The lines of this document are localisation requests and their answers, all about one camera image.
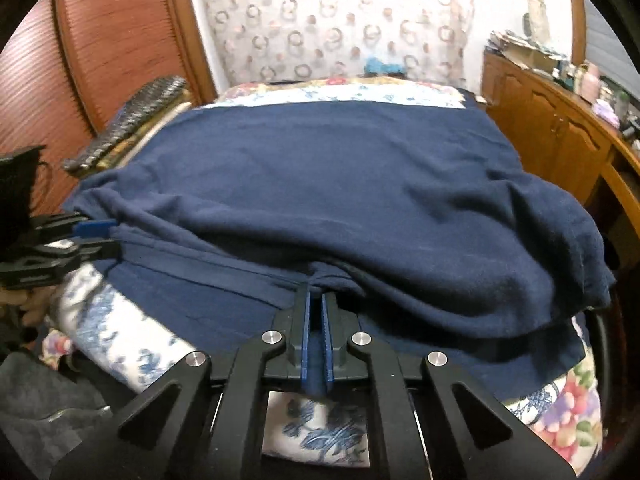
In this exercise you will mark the grey window blind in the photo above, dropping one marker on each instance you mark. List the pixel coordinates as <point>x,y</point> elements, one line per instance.
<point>607,32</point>

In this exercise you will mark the dark woven mat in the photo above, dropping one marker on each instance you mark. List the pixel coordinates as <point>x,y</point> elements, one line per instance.
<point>130,120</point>

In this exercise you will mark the navy blue shirt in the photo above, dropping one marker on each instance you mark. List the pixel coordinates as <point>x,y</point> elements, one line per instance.
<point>325,185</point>

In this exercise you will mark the pink bottle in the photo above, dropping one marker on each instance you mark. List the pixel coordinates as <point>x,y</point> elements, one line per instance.
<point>590,80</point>

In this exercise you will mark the wooden cabinet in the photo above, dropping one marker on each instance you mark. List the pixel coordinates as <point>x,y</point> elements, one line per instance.
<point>550,130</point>

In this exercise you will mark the circle patterned curtain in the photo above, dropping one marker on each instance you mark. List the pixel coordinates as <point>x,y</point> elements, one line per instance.
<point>340,20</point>

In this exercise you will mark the person's left hand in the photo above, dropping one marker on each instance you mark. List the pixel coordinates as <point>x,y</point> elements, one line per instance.
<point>30,306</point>

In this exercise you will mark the floral blanket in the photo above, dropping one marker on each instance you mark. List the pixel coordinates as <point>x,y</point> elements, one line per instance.
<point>570,410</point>

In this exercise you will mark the purple small item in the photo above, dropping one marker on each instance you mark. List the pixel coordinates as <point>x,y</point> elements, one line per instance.
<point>606,111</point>

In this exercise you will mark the dark grey cloth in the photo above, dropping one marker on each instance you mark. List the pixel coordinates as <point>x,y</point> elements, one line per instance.
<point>40,395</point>

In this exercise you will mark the wooden wardrobe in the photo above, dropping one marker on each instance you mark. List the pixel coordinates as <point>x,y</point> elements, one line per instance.
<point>115,35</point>

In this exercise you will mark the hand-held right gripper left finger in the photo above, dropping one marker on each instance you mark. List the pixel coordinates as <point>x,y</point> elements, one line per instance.
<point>306,345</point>

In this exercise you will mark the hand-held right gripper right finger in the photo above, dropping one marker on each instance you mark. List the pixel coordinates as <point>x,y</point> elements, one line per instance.
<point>328,345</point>

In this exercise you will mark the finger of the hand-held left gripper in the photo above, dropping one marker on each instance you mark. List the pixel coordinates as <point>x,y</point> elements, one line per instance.
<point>95,250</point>
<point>92,229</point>

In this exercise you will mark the blue box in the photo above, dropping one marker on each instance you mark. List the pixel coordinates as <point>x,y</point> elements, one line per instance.
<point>384,66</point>

